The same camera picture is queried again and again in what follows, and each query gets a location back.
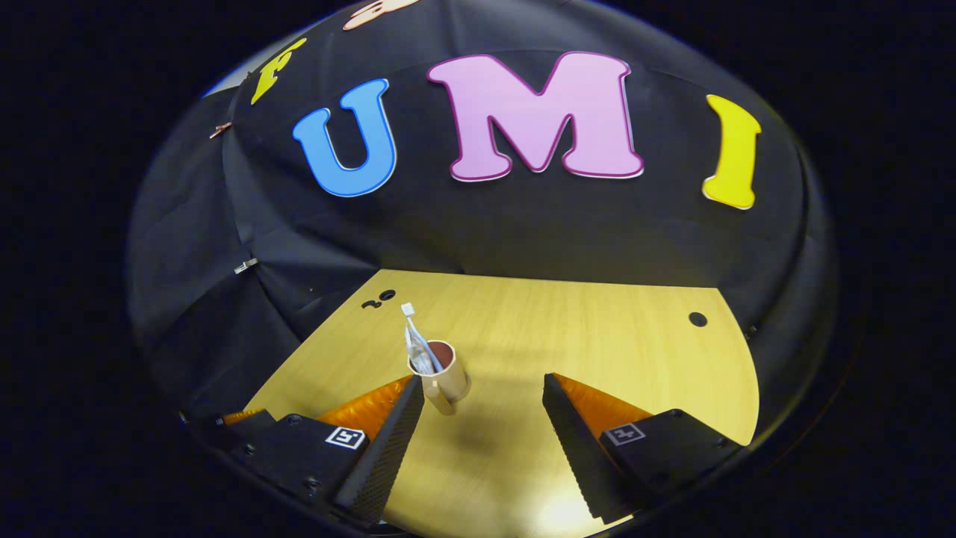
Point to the silver cloth clip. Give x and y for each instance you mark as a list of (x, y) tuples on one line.
[(246, 266)]

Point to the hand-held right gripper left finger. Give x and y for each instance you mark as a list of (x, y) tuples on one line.
[(388, 456)]

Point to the white toothpaste tube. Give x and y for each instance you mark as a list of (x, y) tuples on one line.
[(417, 355)]

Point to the black backdrop cloth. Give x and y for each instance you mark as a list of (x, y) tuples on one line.
[(448, 232)]

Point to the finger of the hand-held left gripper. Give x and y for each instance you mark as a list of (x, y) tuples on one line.
[(243, 416)]

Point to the white toothbrush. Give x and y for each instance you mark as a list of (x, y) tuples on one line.
[(408, 308)]

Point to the wooden desktop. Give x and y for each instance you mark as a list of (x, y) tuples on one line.
[(597, 329)]

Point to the beige cup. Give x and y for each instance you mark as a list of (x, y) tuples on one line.
[(452, 385)]

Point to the red cloth clip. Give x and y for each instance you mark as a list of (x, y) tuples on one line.
[(220, 130)]

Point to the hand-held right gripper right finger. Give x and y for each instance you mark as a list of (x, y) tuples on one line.
[(575, 456)]

